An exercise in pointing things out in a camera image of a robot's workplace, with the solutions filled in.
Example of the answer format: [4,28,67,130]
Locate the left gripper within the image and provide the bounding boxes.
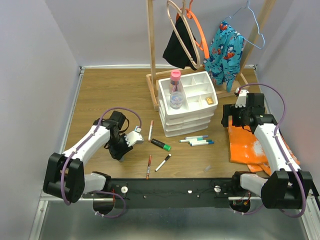
[108,133,134,161]

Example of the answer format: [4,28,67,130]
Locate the black green highlighter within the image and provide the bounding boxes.
[150,138,171,152]

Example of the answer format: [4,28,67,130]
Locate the pink cap white marker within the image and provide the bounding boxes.
[147,120,154,142]

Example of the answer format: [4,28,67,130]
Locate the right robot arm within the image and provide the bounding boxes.
[221,89,313,217]

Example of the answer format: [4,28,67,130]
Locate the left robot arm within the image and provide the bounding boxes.
[43,111,141,205]

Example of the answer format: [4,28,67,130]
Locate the small yellow eraser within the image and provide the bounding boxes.
[206,97,214,105]

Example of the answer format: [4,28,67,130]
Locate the white plastic drawer organizer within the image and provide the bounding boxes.
[158,71,218,138]

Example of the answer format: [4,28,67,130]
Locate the red pen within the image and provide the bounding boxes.
[146,155,152,180]

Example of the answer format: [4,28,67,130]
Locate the teal cap marker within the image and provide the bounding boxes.
[179,137,204,143]

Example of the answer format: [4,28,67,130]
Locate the orange white tie-dye cloth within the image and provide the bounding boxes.
[227,120,300,176]

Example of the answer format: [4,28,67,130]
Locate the purple cap marker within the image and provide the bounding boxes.
[184,135,208,140]

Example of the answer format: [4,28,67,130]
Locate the blue cap marker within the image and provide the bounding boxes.
[190,141,214,147]

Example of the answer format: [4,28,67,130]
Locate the black cap white marker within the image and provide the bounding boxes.
[154,153,172,172]

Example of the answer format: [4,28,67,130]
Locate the blue fish print garment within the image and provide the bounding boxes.
[203,21,245,92]

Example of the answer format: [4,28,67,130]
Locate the pink lid pencil tube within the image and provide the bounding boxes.
[169,69,181,93]

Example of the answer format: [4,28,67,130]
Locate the black shorts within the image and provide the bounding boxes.
[162,17,196,71]

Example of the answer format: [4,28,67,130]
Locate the wooden clothes rack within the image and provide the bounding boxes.
[146,0,276,112]

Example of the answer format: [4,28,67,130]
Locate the orange plastic hanger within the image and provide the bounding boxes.
[175,0,210,61]

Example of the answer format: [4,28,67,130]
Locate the beige wooden hanger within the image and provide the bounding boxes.
[166,0,201,71]

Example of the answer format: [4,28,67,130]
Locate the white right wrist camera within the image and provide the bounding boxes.
[234,87,249,108]

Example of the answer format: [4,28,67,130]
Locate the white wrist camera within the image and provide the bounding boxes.
[234,87,249,108]
[124,126,144,147]

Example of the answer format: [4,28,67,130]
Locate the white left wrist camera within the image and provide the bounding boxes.
[124,126,144,147]

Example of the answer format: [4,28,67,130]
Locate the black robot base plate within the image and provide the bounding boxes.
[84,178,262,216]

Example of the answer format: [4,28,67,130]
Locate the blue wire hanger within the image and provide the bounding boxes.
[223,0,266,50]

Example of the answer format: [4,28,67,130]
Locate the aluminium frame rails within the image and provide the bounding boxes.
[31,68,320,240]

